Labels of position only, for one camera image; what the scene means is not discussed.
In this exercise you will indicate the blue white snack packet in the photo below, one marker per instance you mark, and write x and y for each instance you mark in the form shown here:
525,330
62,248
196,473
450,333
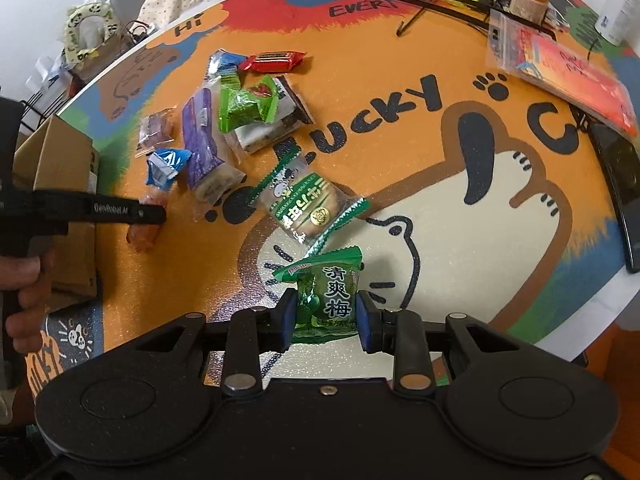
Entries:
222,62

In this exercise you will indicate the red snack packet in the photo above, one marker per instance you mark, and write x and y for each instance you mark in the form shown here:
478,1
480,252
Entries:
272,61

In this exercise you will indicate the black smartphone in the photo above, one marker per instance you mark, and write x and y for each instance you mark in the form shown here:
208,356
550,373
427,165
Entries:
620,195

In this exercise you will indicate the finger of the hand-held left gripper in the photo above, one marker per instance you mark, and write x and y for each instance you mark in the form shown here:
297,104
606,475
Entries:
115,208

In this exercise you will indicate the colourful cartoon table mat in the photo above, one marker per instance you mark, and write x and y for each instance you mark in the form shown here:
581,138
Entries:
400,125

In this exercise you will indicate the white plastic bottle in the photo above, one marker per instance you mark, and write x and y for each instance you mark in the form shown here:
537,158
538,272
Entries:
617,10

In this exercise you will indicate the bright green snack packet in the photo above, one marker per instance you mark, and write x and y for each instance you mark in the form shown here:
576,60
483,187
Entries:
245,105

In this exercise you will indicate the person's left hand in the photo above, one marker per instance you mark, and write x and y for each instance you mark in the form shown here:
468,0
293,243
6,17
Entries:
30,272

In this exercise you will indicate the long purple snack packet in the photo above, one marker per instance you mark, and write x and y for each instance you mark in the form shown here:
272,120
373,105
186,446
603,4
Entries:
200,145

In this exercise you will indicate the green plum snack packet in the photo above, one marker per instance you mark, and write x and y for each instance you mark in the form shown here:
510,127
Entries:
330,290

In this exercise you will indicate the brown white snack packet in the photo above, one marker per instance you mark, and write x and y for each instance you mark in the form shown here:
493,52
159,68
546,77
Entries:
260,135

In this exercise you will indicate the pink sausage snack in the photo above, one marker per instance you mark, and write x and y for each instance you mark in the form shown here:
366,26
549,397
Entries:
142,236

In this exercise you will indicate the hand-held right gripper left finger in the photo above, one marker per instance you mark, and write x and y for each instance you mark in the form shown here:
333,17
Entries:
286,320

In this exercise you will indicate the red packet in clear bag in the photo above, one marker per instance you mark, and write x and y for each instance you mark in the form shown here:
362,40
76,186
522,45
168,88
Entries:
565,70

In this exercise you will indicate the dotted cream cloth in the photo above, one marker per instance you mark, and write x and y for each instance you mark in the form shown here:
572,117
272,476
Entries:
165,2

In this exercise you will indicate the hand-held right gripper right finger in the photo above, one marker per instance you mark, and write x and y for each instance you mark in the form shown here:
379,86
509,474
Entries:
365,322

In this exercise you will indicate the small clear purple snack packet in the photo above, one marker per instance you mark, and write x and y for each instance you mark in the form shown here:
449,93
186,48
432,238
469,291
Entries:
155,132

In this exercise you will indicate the green striped biscuit packet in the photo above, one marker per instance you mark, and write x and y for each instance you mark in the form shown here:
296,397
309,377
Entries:
305,205

